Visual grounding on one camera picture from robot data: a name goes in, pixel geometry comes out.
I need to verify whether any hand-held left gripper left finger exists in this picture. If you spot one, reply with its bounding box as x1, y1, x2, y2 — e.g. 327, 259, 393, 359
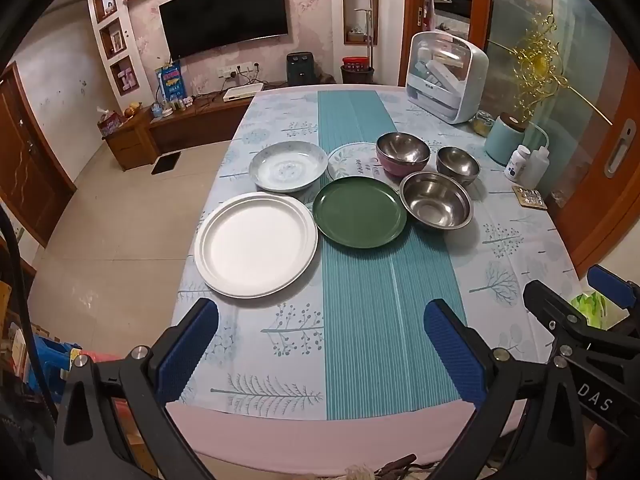
52, 298, 221, 480

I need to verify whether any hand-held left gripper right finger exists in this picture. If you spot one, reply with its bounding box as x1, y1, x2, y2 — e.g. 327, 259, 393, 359
423, 299, 586, 480

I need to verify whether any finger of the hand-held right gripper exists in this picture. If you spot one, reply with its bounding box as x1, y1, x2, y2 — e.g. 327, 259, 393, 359
587, 265, 640, 341
524, 280, 601, 350

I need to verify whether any white plate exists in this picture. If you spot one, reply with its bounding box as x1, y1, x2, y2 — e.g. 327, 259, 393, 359
194, 192, 319, 298

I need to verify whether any wide flat-bottomed steel bowl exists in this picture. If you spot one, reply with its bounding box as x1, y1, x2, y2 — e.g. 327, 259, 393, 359
399, 171, 474, 230

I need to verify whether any green plate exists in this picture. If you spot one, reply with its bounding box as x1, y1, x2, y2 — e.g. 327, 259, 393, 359
312, 176, 408, 248

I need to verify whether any round steel bowl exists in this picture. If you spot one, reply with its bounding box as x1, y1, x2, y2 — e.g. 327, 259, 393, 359
436, 146, 481, 186

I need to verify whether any blue patterned deep plate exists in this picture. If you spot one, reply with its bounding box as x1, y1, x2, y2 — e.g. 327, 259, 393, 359
248, 141, 329, 193

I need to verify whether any pink steel bowl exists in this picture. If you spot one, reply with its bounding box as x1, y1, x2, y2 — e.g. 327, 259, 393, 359
376, 132, 431, 178

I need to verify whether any green white bag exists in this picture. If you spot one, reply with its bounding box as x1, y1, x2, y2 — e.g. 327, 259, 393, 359
572, 292, 608, 328

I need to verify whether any wooden sliding door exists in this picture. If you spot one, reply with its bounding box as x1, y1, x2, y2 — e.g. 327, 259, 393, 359
545, 25, 640, 281

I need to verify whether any teal striped table runner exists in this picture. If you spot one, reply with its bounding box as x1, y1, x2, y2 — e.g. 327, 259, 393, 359
317, 89, 468, 421

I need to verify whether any wooden coaster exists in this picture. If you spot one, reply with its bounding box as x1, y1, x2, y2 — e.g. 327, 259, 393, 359
512, 185, 548, 208

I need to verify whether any blue plastic stool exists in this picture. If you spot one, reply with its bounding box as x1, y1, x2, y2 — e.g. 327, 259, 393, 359
25, 337, 83, 401

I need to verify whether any white squeeze bottle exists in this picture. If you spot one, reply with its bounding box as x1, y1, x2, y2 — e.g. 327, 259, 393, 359
521, 122, 551, 188

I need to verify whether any white pill bottle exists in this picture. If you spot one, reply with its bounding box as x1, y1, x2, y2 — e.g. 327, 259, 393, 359
504, 145, 532, 182

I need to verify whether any teal canister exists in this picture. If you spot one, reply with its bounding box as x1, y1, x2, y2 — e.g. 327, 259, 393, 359
484, 112, 531, 166

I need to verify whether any black floor mat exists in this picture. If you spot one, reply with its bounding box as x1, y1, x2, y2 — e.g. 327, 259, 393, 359
151, 152, 181, 176

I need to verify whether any glass jar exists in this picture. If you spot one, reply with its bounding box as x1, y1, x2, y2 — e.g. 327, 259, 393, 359
472, 110, 496, 137

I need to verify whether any wooden television cabinet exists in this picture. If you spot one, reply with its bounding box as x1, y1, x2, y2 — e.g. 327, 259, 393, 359
102, 87, 266, 171

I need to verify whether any red tissue box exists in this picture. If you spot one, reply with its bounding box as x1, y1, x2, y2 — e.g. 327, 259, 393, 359
96, 107, 126, 137

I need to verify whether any brown wooden door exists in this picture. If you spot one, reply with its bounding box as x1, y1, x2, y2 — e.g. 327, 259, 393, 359
0, 62, 78, 248

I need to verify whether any tree print tablecloth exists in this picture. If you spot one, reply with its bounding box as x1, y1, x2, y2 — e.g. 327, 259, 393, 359
167, 85, 583, 421

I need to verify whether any white storage box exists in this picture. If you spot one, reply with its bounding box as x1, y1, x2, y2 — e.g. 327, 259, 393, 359
405, 30, 490, 125

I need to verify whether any white set-top box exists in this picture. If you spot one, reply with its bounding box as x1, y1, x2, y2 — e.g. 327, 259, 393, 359
222, 85, 263, 103

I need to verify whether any blue printed box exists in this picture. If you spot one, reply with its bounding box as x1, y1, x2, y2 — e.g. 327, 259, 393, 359
156, 60, 187, 103

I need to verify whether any black heater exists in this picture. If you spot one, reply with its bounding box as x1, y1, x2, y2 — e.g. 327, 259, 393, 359
286, 52, 317, 88

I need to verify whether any red black bucket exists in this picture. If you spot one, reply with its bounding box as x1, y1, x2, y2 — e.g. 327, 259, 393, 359
341, 56, 376, 85

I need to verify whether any black television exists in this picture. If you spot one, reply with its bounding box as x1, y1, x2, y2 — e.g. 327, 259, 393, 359
159, 0, 291, 60

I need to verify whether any gold wall ornament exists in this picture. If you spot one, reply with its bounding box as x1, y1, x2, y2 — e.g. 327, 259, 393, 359
500, 12, 613, 126

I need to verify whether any white wall shelf unit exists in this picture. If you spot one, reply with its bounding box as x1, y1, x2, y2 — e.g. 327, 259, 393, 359
85, 0, 141, 96

